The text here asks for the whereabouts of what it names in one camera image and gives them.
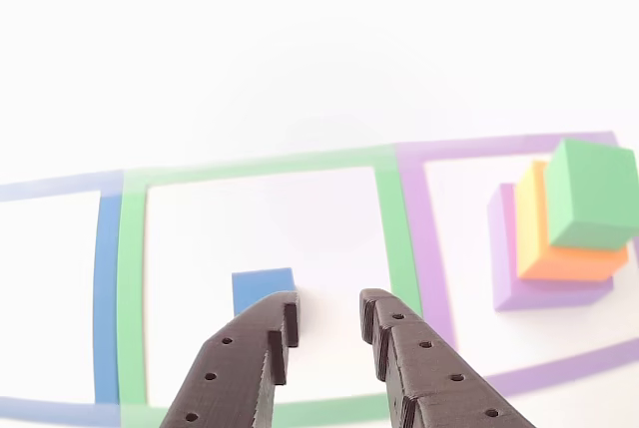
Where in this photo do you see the orange cube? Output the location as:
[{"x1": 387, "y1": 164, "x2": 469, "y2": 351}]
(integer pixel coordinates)
[{"x1": 513, "y1": 160, "x2": 630, "y2": 282}]

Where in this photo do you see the green cube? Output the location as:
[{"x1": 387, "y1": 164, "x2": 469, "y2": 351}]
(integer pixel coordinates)
[{"x1": 544, "y1": 137, "x2": 639, "y2": 251}]

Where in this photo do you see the green tape square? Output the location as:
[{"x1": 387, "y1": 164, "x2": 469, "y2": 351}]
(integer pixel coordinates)
[{"x1": 115, "y1": 144, "x2": 424, "y2": 428}]

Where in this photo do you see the blue tape square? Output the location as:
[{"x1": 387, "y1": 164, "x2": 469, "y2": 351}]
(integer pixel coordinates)
[{"x1": 0, "y1": 171, "x2": 125, "y2": 427}]

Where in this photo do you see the large purple cube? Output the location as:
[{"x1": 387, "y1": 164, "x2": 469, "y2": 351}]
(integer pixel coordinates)
[{"x1": 486, "y1": 182, "x2": 615, "y2": 313}]

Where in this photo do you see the purple tape square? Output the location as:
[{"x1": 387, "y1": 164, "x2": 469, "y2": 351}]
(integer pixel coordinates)
[{"x1": 394, "y1": 131, "x2": 639, "y2": 397}]

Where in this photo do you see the small blue cube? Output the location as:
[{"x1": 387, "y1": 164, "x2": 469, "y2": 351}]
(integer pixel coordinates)
[{"x1": 231, "y1": 266, "x2": 299, "y2": 317}]

